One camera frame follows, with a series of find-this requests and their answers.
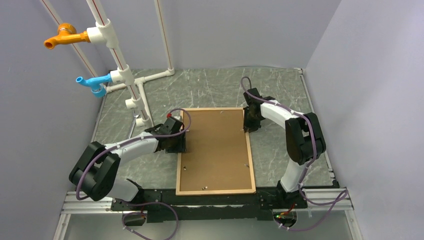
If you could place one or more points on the light wooden picture frame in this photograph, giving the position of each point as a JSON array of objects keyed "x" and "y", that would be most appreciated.
[{"x": 253, "y": 172}]

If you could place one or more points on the silver metal wrench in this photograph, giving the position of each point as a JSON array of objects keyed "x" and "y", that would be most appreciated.
[{"x": 133, "y": 124}]

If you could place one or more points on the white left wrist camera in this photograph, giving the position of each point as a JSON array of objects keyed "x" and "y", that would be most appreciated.
[{"x": 175, "y": 116}]

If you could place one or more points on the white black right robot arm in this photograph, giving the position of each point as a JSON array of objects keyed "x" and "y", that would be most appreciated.
[{"x": 303, "y": 135}]

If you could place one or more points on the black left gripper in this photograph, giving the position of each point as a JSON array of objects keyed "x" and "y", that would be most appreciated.
[{"x": 181, "y": 147}]

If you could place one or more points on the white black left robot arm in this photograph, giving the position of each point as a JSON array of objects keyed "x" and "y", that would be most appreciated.
[{"x": 95, "y": 172}]

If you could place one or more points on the brown fibreboard backing board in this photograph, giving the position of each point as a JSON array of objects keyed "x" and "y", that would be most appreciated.
[{"x": 215, "y": 152}]

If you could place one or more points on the blue plastic faucet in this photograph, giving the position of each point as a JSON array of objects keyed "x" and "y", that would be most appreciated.
[{"x": 96, "y": 84}]

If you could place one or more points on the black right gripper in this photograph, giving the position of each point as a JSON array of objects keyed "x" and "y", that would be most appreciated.
[{"x": 252, "y": 127}]

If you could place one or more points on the aluminium extrusion rail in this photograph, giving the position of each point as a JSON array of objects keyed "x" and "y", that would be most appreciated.
[{"x": 72, "y": 205}]

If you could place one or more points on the orange plastic faucet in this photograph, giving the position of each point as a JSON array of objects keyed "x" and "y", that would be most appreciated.
[{"x": 66, "y": 34}]

